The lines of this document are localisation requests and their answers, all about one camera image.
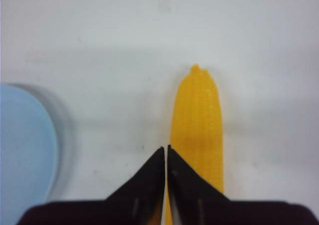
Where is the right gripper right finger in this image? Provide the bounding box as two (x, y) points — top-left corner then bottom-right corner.
(167, 146), (230, 225)

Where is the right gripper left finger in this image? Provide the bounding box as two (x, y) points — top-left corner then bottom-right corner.
(106, 147), (165, 225)

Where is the yellow corn cob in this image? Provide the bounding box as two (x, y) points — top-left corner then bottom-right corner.
(163, 64), (226, 225)

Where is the light blue round plate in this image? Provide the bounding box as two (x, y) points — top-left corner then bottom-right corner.
(0, 85), (58, 225)

